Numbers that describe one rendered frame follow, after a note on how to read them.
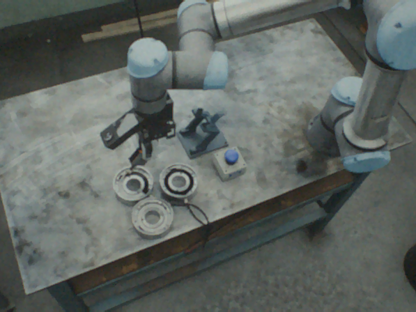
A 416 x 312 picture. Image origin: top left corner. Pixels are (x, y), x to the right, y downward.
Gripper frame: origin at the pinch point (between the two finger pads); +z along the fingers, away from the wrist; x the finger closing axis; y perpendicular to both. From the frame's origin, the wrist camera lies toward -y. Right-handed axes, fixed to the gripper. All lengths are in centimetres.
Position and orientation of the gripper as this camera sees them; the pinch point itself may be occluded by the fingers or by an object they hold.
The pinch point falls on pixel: (143, 154)
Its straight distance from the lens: 110.3
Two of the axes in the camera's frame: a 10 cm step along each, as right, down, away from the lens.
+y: 9.0, -3.2, 3.0
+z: -0.9, 5.3, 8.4
